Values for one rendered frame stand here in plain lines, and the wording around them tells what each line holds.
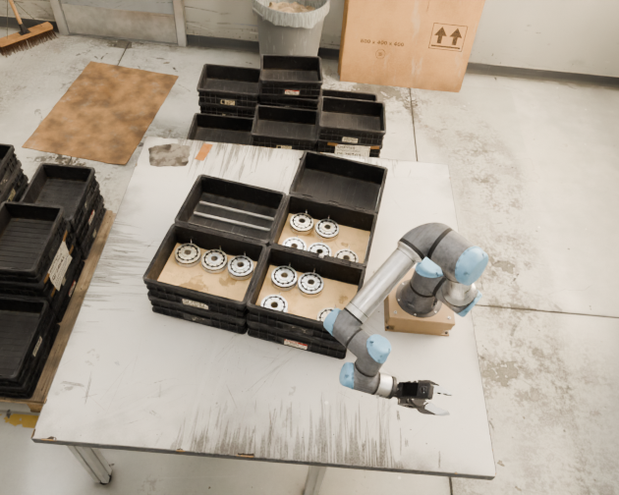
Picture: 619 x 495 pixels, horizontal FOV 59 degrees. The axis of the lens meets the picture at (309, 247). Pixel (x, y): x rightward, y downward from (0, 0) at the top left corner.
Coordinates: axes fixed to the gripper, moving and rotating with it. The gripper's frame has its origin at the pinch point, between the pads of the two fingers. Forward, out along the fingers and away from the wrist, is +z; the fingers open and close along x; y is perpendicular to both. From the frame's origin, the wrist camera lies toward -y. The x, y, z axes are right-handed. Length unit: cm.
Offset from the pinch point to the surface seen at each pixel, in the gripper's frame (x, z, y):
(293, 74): -214, -66, 136
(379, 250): -71, -11, 57
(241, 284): -33, -68, 49
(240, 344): -11, -61, 55
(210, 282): -31, -79, 52
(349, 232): -70, -29, 48
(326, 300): -34, -35, 40
